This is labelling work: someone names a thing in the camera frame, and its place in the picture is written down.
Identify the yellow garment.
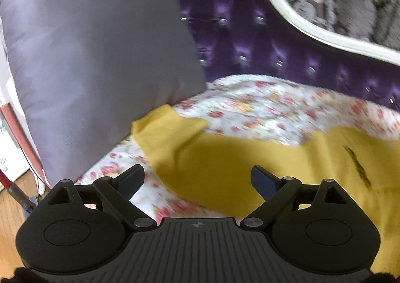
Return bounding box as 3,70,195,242
131,105,400,275

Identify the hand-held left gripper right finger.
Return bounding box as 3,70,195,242
240,165,351,231

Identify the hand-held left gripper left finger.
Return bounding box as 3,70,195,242
47,163,156,231

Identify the grey pillow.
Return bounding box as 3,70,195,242
0,0,208,186

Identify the red mop handle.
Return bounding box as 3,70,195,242
0,169,37,212

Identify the purple tufted headboard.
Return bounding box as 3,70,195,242
165,0,400,109

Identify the floral bed sheet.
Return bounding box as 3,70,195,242
73,74,400,225

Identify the red bed base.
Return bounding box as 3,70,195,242
0,104,52,188

